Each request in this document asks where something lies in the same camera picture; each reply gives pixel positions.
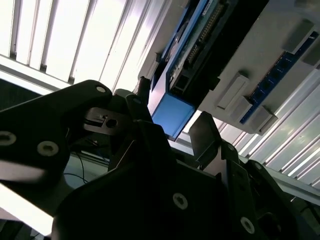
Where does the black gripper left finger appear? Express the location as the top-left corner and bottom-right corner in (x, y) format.
(0, 76), (197, 219)

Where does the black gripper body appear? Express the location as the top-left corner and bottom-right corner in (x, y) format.
(51, 99), (241, 240)

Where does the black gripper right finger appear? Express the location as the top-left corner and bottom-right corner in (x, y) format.
(188, 111), (310, 240)

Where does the hard disk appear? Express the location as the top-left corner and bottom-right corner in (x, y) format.
(148, 0), (236, 141)

